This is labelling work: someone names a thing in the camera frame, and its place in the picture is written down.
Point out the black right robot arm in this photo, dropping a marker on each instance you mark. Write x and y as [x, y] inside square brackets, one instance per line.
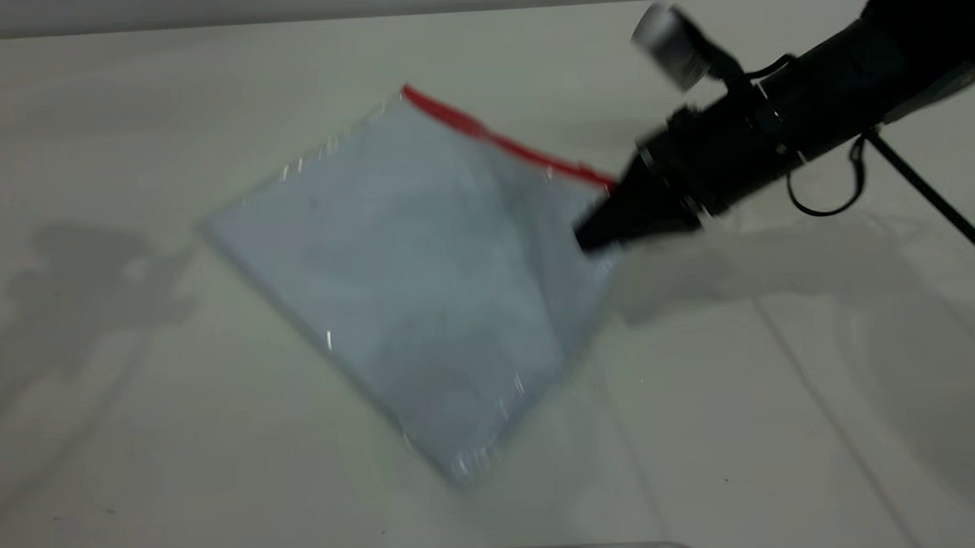
[877, 57]

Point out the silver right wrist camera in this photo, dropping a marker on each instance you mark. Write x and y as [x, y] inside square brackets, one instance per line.
[674, 44]

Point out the clear zip bag red zipper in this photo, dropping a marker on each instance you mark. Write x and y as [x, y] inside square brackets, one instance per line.
[407, 293]

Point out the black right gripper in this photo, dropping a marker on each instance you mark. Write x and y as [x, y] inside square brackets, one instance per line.
[723, 156]

